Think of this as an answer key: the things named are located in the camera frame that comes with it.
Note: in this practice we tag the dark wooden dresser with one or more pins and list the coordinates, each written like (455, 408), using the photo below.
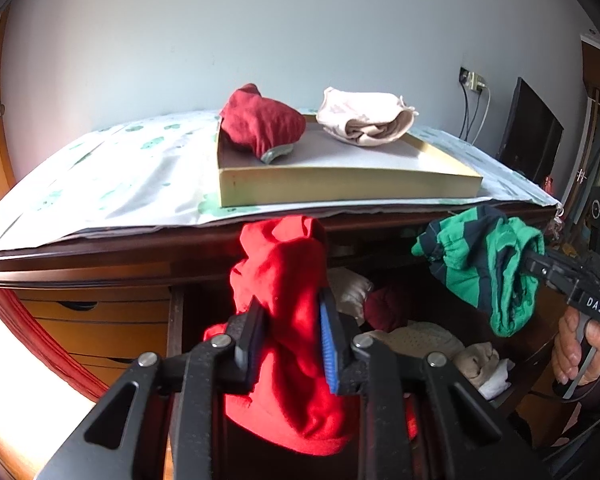
(130, 255)

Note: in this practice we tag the beige underwear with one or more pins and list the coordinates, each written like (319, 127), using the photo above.
(365, 115)

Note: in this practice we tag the wooden wardrobe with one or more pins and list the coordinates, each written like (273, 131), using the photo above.
(597, 110)

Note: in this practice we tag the grey sock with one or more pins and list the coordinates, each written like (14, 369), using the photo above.
(495, 384)

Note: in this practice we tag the dark red underwear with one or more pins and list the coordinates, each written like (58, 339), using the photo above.
(260, 120)

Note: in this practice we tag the red plastic bag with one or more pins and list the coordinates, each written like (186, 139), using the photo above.
(548, 182)

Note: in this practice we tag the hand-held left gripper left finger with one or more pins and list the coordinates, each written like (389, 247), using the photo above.
(250, 345)

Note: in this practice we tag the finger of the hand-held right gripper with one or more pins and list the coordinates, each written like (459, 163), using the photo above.
(570, 264)
(535, 262)

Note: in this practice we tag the shallow cardboard tray box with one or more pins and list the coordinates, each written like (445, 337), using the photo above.
(350, 180)

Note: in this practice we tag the black flat television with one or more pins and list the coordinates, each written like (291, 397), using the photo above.
(527, 135)

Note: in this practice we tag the wall socket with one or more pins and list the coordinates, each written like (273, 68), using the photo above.
(472, 79)

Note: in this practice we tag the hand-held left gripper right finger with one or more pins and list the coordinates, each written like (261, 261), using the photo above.
(328, 345)

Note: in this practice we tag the bright red underwear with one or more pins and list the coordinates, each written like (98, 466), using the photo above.
(285, 310)

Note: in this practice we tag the dark red rolled cloth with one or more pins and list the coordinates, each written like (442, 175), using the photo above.
(387, 309)

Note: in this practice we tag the person's right hand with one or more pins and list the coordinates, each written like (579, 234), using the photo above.
(567, 350)

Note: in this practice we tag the green striped underwear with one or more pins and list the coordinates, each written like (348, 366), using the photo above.
(475, 255)

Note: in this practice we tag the white folded cloth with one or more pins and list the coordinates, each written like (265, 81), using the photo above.
(347, 290)

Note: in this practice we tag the wooden side drawer cabinet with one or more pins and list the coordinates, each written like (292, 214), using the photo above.
(95, 330)

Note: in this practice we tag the cloud print tablecloth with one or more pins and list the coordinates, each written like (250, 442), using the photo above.
(130, 180)

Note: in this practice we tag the wooden drawer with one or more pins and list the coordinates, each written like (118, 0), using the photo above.
(200, 305)

